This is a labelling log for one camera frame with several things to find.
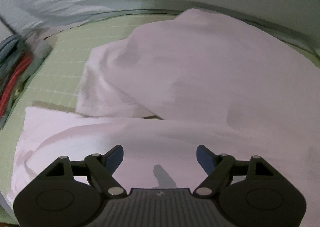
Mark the blue-grey cloth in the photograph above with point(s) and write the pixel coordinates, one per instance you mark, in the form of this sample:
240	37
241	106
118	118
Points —
7	46

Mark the white shirt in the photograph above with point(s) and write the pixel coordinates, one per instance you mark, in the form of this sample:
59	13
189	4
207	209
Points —
200	71

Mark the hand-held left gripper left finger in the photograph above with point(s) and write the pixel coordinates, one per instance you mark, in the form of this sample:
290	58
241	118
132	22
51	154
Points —
115	159

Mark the green checkered mat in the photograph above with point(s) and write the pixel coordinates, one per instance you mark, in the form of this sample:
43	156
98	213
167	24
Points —
67	66

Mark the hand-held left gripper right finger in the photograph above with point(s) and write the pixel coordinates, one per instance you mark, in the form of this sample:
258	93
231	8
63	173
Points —
205	160

